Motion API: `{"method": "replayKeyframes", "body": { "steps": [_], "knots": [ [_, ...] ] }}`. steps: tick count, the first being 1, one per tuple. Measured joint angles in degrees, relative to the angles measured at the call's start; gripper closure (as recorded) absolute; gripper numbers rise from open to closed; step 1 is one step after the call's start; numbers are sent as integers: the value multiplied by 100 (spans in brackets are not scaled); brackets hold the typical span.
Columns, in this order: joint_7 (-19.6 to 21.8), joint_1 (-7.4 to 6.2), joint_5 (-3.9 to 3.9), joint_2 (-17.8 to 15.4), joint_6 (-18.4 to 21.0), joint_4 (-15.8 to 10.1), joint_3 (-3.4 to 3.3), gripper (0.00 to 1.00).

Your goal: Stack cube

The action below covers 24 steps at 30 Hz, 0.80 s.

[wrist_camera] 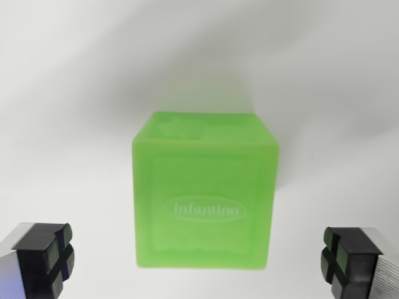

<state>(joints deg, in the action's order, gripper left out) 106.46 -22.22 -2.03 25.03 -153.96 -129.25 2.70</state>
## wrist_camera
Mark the black-padded silver gripper right finger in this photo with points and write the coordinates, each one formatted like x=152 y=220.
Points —
x=358 y=261

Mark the black-padded silver gripper left finger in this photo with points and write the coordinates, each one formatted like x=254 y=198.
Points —
x=31 y=261

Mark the green Infantino soft cube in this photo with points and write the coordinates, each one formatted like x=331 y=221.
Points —
x=202 y=187

